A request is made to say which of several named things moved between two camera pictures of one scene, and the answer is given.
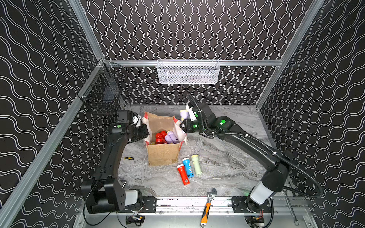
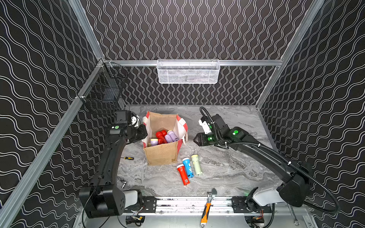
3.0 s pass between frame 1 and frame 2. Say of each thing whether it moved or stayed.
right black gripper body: moved
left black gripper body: stayed
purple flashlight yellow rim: stayed
